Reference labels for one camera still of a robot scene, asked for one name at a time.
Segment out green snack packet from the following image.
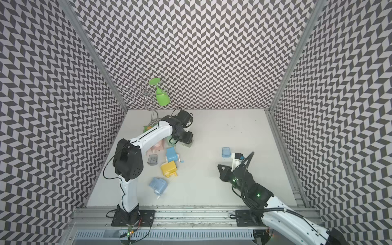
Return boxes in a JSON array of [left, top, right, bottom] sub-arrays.
[[144, 125, 153, 133]]

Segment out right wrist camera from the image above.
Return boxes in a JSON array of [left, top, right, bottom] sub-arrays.
[[231, 153, 245, 172]]

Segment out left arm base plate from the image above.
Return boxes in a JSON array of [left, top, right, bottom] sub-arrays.
[[111, 208, 156, 227]]

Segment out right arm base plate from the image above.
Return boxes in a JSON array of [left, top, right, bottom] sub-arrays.
[[234, 210, 265, 227]]

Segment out blue transparent tray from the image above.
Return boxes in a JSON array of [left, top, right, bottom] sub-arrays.
[[222, 147, 231, 158]]

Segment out yellow pencil sharpener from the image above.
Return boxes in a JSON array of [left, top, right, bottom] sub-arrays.
[[160, 161, 178, 178]]

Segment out mint green pencil sharpener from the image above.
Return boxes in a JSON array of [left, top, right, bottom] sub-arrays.
[[165, 137, 176, 148]]

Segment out green plastic cup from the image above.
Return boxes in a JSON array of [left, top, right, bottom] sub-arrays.
[[149, 78, 170, 107]]

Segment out grey transparent tray left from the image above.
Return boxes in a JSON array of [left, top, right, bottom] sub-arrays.
[[148, 154, 158, 166]]

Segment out aluminium front rail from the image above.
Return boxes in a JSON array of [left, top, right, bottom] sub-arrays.
[[68, 206, 245, 229]]

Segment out light blue pencil sharpener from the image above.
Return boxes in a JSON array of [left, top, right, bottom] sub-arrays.
[[149, 177, 168, 199]]

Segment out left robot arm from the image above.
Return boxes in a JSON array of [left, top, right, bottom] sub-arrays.
[[112, 110, 194, 213]]

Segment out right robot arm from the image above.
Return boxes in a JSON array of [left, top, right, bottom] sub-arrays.
[[217, 164, 348, 245]]

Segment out pink pencil sharpener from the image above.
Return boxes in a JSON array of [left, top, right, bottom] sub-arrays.
[[150, 140, 164, 153]]

